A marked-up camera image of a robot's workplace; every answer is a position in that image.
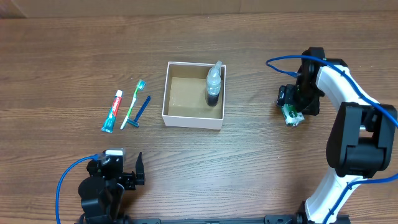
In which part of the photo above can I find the green soap packet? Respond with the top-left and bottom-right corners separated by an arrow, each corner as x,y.
281,104 -> 305,126

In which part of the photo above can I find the red green toothpaste tube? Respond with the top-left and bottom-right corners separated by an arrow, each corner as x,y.
101,90 -> 123,133

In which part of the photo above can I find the blue disposable razor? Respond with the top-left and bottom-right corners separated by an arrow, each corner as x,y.
127,96 -> 151,128

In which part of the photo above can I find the green white toothbrush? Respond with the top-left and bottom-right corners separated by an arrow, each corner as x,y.
120,79 -> 146,130

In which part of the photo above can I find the clear bottle dark liquid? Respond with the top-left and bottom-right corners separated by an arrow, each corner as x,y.
206,61 -> 222,106

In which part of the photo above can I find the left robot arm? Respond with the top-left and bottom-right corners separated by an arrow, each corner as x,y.
78,149 -> 145,224

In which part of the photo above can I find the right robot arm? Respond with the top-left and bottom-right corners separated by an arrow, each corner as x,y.
265,47 -> 397,223

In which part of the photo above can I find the open cardboard box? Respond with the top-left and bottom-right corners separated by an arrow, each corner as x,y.
162,62 -> 226,129

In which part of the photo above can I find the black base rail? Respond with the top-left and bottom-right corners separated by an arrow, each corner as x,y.
114,213 -> 313,224

